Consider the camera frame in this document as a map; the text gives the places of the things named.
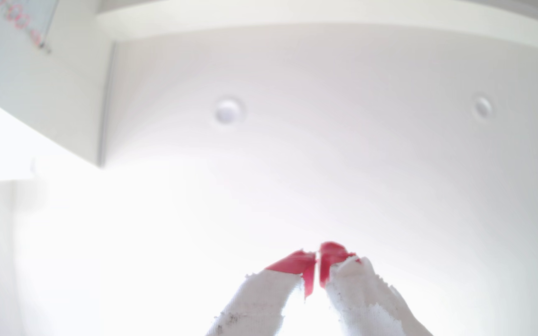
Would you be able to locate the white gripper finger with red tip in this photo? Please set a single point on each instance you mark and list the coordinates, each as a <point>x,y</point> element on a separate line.
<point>259,303</point>
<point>367,303</point>

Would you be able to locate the round white ceiling light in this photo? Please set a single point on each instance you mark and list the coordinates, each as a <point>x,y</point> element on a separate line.
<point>228,111</point>
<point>483,107</point>

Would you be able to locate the whiteboard with red marks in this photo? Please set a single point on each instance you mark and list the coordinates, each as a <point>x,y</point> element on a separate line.
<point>31,14</point>

